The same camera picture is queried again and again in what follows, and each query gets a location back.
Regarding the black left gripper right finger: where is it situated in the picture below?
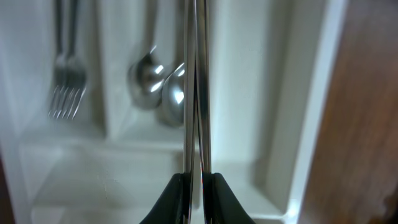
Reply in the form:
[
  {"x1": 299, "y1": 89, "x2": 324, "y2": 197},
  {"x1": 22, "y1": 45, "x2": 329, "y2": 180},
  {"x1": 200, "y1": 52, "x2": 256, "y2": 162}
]
[{"x1": 202, "y1": 173, "x2": 255, "y2": 224}]

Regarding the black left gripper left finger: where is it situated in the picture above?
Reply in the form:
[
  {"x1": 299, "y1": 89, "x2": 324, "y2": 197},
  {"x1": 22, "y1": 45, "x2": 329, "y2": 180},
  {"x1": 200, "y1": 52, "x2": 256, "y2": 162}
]
[{"x1": 140, "y1": 173, "x2": 188, "y2": 224}]

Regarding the large metal spoon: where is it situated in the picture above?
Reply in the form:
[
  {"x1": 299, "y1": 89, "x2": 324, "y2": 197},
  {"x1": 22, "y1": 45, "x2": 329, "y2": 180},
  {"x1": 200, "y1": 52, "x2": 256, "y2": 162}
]
[
  {"x1": 157, "y1": 62, "x2": 185, "y2": 128},
  {"x1": 128, "y1": 0, "x2": 165, "y2": 110}
]

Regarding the metal fork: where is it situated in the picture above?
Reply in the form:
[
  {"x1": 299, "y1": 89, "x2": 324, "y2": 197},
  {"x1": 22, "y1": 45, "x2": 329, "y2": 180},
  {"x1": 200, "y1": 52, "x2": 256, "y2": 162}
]
[
  {"x1": 60, "y1": 0, "x2": 87, "y2": 119},
  {"x1": 48, "y1": 0, "x2": 67, "y2": 119}
]

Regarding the white plastic cutlery tray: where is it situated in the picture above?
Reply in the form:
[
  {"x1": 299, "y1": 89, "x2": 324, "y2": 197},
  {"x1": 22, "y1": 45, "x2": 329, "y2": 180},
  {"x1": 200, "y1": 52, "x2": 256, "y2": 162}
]
[{"x1": 1, "y1": 0, "x2": 347, "y2": 223}]

